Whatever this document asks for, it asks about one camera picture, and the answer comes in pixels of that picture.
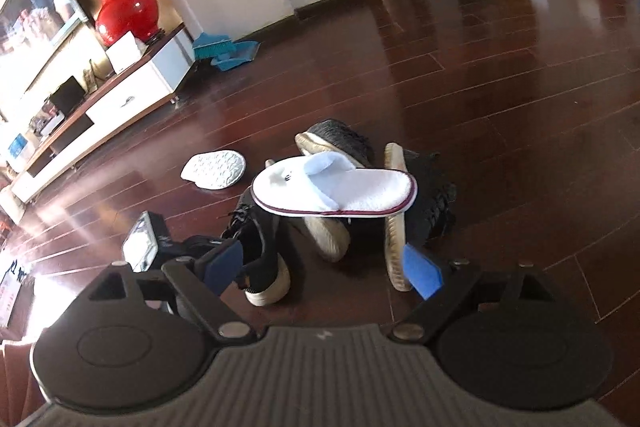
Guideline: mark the grey knit sneaker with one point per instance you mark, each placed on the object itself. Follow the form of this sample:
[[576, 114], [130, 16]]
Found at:
[[345, 139], [327, 239]]

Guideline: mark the black box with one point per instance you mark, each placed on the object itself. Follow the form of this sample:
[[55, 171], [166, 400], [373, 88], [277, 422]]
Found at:
[[67, 97]]

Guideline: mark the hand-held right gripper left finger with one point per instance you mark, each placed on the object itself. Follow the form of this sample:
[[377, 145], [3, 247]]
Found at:
[[224, 268]]

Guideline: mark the white box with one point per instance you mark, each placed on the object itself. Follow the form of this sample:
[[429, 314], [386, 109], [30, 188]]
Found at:
[[125, 53]]

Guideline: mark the blue dustpan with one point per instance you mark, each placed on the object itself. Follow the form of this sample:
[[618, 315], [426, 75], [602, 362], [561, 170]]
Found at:
[[237, 56]]

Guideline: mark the white slipper with maroon trim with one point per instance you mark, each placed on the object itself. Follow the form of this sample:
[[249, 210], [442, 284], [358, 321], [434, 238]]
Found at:
[[350, 192], [212, 169]]

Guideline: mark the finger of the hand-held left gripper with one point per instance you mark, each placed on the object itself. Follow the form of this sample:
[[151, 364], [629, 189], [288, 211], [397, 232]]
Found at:
[[192, 246]]

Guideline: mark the white TV cabinet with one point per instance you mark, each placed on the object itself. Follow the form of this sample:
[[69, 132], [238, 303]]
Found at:
[[125, 102]]

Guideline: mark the blue broom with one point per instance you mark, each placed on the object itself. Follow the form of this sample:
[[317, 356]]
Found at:
[[210, 48]]

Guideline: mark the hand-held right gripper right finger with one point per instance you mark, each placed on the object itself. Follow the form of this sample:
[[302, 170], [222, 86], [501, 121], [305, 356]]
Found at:
[[422, 272]]

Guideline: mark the black sneaker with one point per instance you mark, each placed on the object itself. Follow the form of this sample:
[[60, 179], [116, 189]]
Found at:
[[425, 197], [262, 257]]

